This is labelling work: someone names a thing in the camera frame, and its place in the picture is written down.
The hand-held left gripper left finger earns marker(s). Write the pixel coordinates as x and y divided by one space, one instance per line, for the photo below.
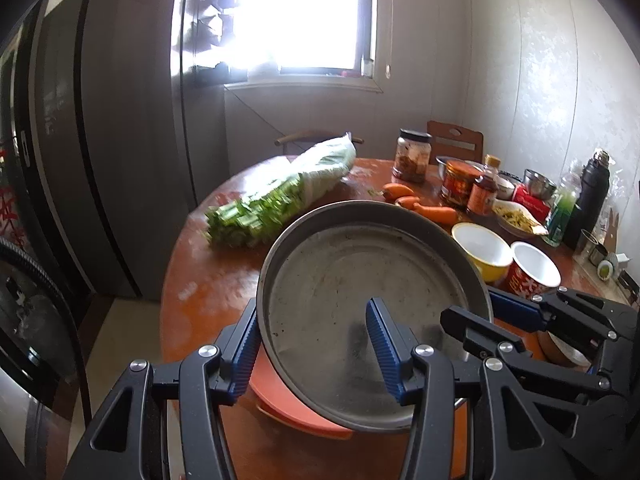
245 355

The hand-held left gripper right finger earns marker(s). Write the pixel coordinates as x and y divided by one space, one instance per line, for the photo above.
385 350

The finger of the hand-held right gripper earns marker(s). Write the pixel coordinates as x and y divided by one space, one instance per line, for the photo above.
460 322
515 310

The red paper noodle bowl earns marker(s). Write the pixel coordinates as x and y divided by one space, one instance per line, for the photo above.
535 265

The large stainless steel bowl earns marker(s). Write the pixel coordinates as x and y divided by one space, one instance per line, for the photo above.
565 355

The round metal pan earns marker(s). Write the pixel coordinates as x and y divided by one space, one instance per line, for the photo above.
325 285

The white plate of cooked vegetables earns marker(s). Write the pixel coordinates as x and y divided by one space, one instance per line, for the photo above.
517 219

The clear plastic cup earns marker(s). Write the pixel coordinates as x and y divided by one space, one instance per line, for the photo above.
585 247

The green fruit in foam net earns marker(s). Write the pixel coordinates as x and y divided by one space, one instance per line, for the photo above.
605 270

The small steel cup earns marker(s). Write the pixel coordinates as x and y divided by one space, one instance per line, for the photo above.
599 255

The green drink bottle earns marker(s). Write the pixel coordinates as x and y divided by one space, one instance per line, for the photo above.
560 217

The red tissue box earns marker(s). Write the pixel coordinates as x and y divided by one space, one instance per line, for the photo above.
530 202

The large carrot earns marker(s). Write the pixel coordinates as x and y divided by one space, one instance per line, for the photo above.
437 213

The dark object at table edge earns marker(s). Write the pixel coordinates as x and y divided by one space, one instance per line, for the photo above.
629 287

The white charger plug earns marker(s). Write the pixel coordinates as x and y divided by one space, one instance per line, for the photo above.
622 260

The brown vinegar bottle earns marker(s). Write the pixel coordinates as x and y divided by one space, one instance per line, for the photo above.
482 195

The wooden rabbit ornament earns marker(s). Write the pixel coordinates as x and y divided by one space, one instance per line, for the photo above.
611 235

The white ceramic bowl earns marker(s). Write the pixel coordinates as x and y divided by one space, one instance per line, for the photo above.
506 187

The small stainless steel bowl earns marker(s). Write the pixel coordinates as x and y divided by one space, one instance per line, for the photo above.
540 184

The medium carrot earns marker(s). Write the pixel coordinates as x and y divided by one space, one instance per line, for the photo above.
407 202

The black thermos flask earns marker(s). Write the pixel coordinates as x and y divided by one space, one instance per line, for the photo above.
590 200

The red-lidded sauce jar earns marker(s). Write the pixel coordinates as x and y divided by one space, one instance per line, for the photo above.
457 182

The small carrot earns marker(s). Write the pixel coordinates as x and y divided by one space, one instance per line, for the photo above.
397 190

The small grey bowl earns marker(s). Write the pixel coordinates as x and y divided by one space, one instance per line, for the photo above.
442 165

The clear jar with black lid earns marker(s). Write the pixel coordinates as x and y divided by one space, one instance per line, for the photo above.
411 157

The wooden chair with cutout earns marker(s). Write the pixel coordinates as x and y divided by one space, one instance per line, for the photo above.
455 140

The celery in plastic bag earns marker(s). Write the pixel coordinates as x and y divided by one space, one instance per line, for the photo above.
300 180

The grey refrigerator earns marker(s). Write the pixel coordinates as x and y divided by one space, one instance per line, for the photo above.
100 160

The small bottle on windowsill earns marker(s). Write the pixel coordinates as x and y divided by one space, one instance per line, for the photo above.
367 66

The bright window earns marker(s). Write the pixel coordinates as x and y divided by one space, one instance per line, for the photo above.
300 10

